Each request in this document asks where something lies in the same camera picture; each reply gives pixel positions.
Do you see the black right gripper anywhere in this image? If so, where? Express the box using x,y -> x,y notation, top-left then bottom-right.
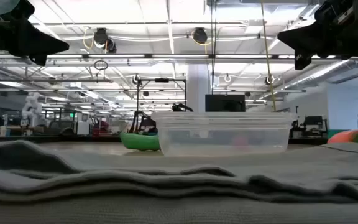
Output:
277,0 -> 358,71

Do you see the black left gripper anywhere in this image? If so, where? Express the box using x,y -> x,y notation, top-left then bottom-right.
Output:
0,0 -> 70,67

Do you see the orange toy carrot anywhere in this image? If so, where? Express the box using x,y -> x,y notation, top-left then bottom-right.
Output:
327,129 -> 358,144

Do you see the green toy pea pod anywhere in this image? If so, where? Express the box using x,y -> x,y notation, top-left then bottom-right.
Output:
119,131 -> 161,152

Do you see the clear plastic tupperware container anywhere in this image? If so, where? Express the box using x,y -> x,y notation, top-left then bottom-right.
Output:
152,111 -> 295,157

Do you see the white humanoid robot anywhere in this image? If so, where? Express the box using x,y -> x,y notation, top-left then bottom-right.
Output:
21,91 -> 44,128

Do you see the white utility cart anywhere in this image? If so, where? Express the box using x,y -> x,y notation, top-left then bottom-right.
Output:
47,108 -> 90,136

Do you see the black equipment cart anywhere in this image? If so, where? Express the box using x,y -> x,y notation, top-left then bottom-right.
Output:
290,115 -> 329,138

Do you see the red tool cabinet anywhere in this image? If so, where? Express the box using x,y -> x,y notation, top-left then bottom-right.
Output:
91,119 -> 111,137

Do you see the black monitor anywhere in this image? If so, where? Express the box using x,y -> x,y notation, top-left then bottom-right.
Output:
205,94 -> 247,113

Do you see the grey folded cloth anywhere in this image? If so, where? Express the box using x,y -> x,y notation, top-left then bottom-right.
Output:
0,139 -> 358,224

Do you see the yellow cable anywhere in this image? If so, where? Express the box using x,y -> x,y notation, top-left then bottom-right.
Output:
260,0 -> 277,112

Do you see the black hanging cable loop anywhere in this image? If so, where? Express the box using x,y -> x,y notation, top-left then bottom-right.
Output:
93,59 -> 109,71

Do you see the black ceiling cable reel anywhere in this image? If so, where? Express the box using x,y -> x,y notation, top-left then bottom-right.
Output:
191,27 -> 209,45
92,27 -> 117,54

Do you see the long black cable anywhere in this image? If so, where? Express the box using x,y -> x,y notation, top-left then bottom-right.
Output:
210,0 -> 218,95

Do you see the black camera rig frame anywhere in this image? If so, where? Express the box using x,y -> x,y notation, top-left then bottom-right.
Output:
136,77 -> 188,134

